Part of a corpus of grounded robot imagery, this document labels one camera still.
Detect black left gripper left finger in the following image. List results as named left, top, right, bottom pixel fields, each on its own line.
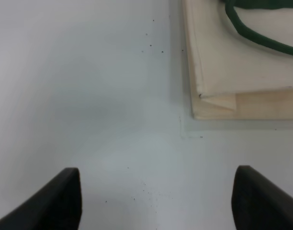
left=0, top=168, right=82, bottom=230

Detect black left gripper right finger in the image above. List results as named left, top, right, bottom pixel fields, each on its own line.
left=231, top=165, right=293, bottom=230

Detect cream linen bag green handles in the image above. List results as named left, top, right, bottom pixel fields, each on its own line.
left=183, top=0, right=293, bottom=120

